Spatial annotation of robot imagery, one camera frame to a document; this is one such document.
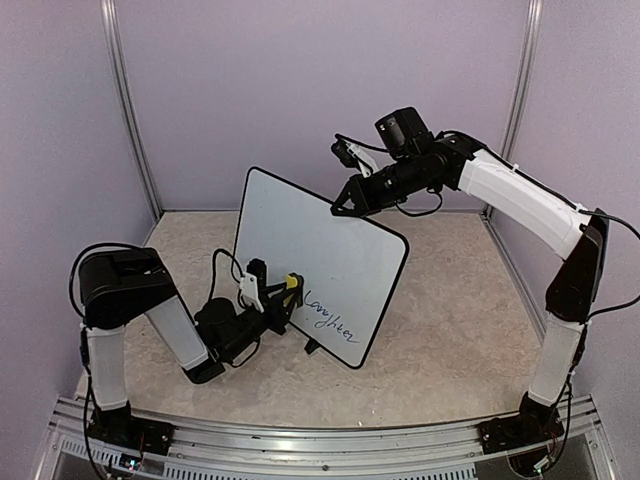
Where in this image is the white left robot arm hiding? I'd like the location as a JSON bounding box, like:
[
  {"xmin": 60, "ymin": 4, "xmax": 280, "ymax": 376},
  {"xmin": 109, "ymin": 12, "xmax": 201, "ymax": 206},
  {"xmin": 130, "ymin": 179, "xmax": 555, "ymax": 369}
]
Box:
[{"xmin": 75, "ymin": 244, "xmax": 304, "ymax": 445}]

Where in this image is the aluminium front rail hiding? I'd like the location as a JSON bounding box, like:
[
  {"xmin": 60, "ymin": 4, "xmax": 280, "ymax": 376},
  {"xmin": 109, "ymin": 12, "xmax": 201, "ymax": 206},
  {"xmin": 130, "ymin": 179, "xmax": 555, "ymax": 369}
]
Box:
[{"xmin": 34, "ymin": 394, "xmax": 616, "ymax": 480}]

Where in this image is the aluminium corner post right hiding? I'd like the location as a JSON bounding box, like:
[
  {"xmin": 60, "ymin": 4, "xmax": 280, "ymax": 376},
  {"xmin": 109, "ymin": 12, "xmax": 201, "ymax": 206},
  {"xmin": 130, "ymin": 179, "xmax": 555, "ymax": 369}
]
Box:
[{"xmin": 482, "ymin": 0, "xmax": 545, "ymax": 219}]

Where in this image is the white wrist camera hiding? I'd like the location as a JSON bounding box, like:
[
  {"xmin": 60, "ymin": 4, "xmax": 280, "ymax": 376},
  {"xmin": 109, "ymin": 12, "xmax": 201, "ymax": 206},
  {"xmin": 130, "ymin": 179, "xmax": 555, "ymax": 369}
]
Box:
[
  {"xmin": 239, "ymin": 258, "xmax": 267, "ymax": 313},
  {"xmin": 331, "ymin": 139, "xmax": 379, "ymax": 178}
]

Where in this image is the aluminium corner post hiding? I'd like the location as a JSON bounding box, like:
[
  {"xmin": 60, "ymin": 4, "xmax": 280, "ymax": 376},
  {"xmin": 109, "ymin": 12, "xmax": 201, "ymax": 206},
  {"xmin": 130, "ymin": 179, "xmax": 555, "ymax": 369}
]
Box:
[
  {"xmin": 100, "ymin": 0, "xmax": 164, "ymax": 222},
  {"xmin": 482, "ymin": 0, "xmax": 545, "ymax": 219}
]

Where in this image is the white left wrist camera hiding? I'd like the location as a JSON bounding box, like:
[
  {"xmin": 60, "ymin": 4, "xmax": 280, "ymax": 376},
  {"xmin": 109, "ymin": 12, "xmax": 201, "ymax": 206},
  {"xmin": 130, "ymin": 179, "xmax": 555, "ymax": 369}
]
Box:
[{"xmin": 239, "ymin": 258, "xmax": 267, "ymax": 313}]

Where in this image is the aluminium corner post left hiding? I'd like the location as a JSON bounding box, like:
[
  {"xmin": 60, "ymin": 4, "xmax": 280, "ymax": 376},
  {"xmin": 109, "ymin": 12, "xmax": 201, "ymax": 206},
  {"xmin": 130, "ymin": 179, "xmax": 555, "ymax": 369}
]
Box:
[{"xmin": 100, "ymin": 0, "xmax": 164, "ymax": 222}]

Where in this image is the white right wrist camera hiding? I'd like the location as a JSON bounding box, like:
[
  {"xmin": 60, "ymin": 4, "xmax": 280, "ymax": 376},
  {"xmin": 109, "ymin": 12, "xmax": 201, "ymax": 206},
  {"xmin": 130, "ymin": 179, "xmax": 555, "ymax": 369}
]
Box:
[{"xmin": 331, "ymin": 139, "xmax": 379, "ymax": 178}]

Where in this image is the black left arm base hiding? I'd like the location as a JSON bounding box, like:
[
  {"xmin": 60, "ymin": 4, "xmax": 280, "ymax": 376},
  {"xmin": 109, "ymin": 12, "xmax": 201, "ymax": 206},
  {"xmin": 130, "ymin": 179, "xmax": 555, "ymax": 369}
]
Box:
[{"xmin": 85, "ymin": 403, "xmax": 175, "ymax": 472}]

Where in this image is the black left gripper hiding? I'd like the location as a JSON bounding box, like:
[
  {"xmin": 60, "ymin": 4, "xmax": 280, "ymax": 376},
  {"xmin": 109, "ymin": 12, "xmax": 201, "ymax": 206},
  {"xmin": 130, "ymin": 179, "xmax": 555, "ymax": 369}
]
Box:
[{"xmin": 223, "ymin": 282, "xmax": 299, "ymax": 361}]

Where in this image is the white whiteboard with black frame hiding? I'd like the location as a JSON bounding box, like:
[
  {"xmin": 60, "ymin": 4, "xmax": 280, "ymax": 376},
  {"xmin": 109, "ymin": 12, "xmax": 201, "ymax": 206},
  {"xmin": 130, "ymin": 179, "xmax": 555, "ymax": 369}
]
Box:
[{"xmin": 234, "ymin": 166, "xmax": 409, "ymax": 369}]

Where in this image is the black left camera cable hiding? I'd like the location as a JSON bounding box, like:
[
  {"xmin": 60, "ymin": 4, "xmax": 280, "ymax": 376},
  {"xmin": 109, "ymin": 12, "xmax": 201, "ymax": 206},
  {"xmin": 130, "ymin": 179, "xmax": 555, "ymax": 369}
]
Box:
[{"xmin": 208, "ymin": 247, "xmax": 246, "ymax": 301}]

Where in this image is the yellow black whiteboard eraser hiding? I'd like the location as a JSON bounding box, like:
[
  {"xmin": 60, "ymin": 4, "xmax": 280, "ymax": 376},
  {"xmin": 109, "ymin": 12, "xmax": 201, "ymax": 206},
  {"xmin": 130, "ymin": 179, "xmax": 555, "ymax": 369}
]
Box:
[{"xmin": 284, "ymin": 273, "xmax": 304, "ymax": 308}]

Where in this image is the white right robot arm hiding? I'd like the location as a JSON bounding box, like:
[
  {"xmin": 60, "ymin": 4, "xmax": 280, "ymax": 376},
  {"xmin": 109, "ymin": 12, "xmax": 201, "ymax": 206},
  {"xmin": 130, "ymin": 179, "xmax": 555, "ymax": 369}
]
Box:
[{"xmin": 331, "ymin": 107, "xmax": 609, "ymax": 444}]

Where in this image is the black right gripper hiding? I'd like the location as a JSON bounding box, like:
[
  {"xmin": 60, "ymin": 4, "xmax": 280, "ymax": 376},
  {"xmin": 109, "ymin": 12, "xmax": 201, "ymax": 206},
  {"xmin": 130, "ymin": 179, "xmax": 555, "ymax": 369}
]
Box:
[{"xmin": 329, "ymin": 153, "xmax": 436, "ymax": 218}]

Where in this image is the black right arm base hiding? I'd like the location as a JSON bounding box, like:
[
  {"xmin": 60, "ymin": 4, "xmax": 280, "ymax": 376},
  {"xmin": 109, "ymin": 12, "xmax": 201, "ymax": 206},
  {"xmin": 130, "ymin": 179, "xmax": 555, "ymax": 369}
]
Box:
[{"xmin": 477, "ymin": 383, "xmax": 572, "ymax": 479}]

